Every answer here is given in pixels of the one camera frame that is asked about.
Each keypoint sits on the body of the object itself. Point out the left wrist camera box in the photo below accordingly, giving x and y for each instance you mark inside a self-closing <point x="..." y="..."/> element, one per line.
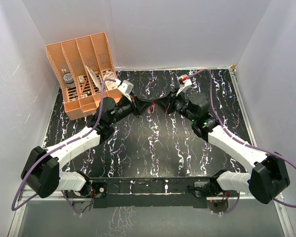
<point x="126" y="87"/>

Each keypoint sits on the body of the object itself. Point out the white packet in organizer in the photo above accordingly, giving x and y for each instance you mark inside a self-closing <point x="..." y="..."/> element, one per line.
<point x="94" y="78"/>

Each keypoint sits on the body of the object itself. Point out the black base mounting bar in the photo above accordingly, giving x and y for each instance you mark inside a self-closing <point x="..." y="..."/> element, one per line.
<point x="147" y="192"/>

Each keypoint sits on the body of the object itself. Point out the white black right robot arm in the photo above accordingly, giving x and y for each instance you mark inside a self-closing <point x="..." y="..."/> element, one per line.
<point x="266" y="175"/>

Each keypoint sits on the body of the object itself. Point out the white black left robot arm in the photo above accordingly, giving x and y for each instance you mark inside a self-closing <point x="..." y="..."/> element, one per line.
<point x="43" y="170"/>

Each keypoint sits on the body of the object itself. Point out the orange plastic file organizer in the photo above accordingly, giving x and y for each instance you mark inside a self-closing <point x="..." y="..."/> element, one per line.
<point x="71" y="56"/>

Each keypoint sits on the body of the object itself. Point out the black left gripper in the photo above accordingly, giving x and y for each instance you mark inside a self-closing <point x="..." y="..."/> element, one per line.
<point x="140" y="104"/>

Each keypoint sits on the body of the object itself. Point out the small white card box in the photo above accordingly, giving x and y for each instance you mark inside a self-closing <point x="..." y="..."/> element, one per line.
<point x="81" y="79"/>

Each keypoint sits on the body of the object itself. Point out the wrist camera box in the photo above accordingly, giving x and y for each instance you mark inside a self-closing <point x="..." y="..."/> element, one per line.
<point x="126" y="87"/>
<point x="184" y="83"/>

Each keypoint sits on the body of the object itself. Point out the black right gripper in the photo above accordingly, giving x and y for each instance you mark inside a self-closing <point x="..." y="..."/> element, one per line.
<point x="166" y="103"/>

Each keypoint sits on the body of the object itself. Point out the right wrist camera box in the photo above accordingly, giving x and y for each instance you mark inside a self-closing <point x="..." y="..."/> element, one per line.
<point x="184" y="83"/>

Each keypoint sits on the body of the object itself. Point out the white label packet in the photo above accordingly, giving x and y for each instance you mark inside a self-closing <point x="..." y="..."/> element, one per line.
<point x="111" y="81"/>

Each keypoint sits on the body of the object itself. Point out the round grey tin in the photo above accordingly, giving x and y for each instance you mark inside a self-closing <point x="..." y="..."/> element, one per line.
<point x="69" y="80"/>

